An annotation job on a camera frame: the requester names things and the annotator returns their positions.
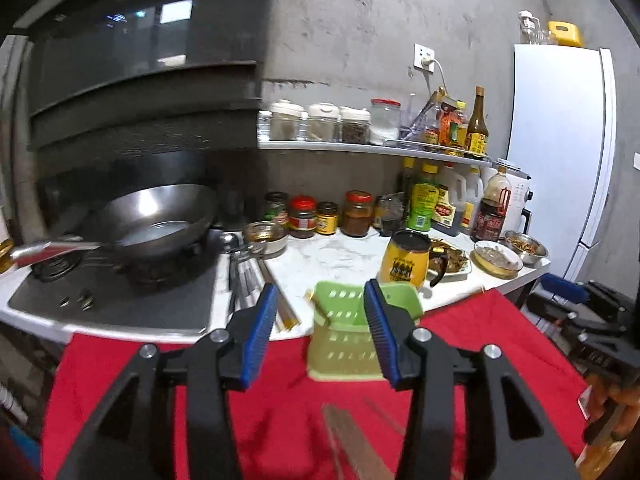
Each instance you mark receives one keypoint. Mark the dark glass jar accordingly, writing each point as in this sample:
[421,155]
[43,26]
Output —
[390,217]

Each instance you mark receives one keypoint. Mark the white countertop appliance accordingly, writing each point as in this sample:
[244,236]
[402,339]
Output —
[520,195]

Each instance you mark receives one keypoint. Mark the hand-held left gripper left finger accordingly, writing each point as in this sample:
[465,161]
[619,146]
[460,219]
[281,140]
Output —
[260,335]

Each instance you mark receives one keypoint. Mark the steel bowl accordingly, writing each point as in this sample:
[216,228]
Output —
[527,247]

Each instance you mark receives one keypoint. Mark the small cooking oil jug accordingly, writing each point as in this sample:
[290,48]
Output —
[472,200]

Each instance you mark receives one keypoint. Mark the person's right forearm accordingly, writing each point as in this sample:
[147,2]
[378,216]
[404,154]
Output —
[595,462]

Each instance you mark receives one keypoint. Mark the gold-rim bowl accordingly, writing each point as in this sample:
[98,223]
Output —
[495,260]

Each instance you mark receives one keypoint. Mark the steel wok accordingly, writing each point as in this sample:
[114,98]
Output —
[150,210]

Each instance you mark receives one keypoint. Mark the yellow mug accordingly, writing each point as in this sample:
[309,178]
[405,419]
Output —
[402,262]

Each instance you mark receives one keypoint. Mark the orange sauce bottle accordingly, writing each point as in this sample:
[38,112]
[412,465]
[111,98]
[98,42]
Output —
[454,130]

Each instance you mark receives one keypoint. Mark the green plastic utensil holder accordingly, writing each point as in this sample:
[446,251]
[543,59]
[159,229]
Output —
[345,320]

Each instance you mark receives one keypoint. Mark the red cloth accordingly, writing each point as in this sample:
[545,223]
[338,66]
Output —
[290,410]

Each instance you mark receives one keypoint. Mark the small red-label jar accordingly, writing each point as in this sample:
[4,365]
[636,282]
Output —
[431,136]

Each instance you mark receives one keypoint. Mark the yellow oil bottle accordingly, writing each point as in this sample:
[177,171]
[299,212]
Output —
[6,250]

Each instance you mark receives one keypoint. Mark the person's right hand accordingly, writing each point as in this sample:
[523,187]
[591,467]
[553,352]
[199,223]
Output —
[627,400]

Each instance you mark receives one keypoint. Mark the glass bowl with sauce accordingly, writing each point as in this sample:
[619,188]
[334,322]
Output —
[265,240]

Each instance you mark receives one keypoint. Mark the brown gold-tipped chopstick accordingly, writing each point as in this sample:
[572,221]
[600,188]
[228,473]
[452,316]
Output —
[275,295]
[282,295]

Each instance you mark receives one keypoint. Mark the black gas stove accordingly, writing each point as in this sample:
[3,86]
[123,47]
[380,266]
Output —
[150,305]

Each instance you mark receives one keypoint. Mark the plate with food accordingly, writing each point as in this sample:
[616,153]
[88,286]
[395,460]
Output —
[452,257]

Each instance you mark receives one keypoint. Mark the white-lid spice jar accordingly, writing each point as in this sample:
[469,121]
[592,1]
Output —
[355,127]
[323,124]
[287,122]

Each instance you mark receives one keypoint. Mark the clear pump bottle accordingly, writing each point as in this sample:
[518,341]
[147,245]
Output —
[530,30]

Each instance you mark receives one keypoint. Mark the orange-lid sauce jar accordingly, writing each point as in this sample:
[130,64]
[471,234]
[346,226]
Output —
[356,217]

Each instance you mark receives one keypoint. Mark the dark soy sauce bottle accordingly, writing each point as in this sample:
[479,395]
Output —
[490,215]

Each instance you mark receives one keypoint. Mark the metal spoon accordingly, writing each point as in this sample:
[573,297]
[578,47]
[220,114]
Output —
[231,245]

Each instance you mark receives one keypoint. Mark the yellow-label sauce jar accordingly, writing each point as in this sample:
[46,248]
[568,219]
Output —
[327,220]

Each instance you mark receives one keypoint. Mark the white wall socket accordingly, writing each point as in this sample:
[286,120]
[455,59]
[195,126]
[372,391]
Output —
[424,55]

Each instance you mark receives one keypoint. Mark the tall dark brown bottle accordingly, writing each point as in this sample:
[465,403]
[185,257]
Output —
[477,130]

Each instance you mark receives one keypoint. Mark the green plastic bottle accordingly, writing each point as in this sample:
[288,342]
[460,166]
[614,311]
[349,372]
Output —
[424,202]

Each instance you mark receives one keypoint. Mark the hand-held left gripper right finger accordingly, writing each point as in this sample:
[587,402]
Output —
[381,335]

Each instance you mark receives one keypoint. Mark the dark bottle yellow cap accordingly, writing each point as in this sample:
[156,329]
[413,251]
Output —
[406,185]

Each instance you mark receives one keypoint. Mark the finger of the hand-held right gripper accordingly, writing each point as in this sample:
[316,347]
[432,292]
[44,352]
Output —
[562,287]
[550,310]

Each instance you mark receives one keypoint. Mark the clear plastic utensil container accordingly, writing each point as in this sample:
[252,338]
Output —
[412,130]

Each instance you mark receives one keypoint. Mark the white wall shelf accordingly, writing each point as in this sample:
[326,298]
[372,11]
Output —
[325,146]

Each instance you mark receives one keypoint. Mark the white pipe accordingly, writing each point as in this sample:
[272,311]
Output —
[12,402]

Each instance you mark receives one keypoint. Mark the large cooking oil jug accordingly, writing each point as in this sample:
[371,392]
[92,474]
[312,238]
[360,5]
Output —
[450,205]

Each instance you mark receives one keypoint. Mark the yellow plastic box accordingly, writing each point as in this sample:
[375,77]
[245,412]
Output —
[565,34]

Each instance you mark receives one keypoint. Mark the red-lid glass jar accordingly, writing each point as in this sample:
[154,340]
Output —
[385,122]

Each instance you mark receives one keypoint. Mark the black range hood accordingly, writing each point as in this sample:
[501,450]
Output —
[150,85]

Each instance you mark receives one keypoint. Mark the white refrigerator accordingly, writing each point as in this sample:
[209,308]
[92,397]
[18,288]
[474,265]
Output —
[555,135]

